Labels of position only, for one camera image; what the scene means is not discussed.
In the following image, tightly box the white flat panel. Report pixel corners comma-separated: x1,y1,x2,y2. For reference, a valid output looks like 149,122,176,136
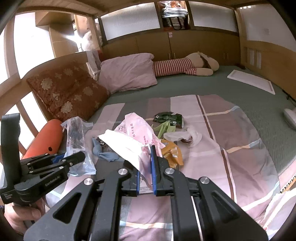
227,70,277,95

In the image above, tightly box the clear plastic bag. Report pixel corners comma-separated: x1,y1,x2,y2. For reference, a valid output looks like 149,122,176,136
60,117,97,176

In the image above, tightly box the white plush toy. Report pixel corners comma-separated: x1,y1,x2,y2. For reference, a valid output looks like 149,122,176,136
82,23,99,50

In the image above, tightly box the brown floral cushion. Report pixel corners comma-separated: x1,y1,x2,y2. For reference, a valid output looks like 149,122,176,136
26,61,110,122

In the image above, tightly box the person's left hand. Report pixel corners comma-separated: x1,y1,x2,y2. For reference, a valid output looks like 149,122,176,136
4,198,45,234

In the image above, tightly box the pink pillow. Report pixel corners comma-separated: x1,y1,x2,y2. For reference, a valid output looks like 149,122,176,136
99,53,158,94

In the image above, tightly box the wooden shelf unit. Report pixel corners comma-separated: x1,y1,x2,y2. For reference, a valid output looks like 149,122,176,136
35,10,80,58

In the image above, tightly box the green bed sheet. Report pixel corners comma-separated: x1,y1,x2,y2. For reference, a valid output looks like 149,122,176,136
88,65,296,176

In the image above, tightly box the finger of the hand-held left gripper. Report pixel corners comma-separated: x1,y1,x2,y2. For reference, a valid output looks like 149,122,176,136
28,151,86,175
20,153,67,167

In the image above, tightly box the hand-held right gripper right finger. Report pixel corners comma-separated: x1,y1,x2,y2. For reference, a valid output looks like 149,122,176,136
150,145,269,241

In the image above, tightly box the white plastic bag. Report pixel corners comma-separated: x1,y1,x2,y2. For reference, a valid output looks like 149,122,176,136
164,126,203,148

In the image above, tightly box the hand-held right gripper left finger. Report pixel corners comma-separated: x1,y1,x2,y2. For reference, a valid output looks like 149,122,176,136
25,160,140,241

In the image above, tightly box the white plastic device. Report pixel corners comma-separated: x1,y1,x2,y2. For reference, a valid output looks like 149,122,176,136
284,108,296,130

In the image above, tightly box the yellow snack bag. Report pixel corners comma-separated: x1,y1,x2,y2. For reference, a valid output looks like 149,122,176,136
161,139,184,168

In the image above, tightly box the plaid blanket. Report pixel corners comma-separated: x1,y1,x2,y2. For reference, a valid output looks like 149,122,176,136
46,94,281,241

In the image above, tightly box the striped plush doll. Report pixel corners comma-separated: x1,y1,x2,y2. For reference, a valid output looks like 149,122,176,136
153,51,220,77

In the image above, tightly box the light green paper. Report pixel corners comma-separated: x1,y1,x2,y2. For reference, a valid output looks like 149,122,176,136
151,122,177,138

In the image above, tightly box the light blue cloth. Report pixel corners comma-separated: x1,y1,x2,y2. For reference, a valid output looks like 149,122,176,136
92,137,119,162

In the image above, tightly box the orange carrot plush pillow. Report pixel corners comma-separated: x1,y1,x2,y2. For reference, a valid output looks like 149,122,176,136
23,119,64,160

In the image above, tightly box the wooden wall cabinet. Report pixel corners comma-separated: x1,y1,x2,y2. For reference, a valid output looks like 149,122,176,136
102,30,241,67

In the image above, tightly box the dark green wrapper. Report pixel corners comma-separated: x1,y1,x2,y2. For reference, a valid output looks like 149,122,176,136
153,112,184,128

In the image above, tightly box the white cloth bundle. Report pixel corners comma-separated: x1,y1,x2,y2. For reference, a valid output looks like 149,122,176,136
87,49,102,80

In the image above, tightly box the wooden bed frame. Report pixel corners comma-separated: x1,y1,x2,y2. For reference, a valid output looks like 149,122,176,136
0,0,296,197

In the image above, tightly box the stack of magazines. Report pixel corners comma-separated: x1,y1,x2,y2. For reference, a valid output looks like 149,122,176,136
161,1,189,30

